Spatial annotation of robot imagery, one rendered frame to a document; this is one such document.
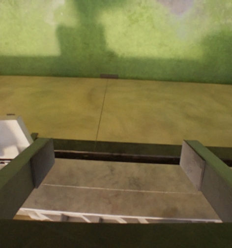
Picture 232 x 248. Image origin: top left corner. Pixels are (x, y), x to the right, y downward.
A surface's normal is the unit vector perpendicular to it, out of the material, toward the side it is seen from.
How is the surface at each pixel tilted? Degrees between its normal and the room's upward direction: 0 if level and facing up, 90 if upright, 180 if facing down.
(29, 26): 0
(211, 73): 0
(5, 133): 0
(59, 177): 80
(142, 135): 90
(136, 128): 90
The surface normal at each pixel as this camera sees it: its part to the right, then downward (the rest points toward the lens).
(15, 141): -0.05, 0.65
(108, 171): 0.01, -0.63
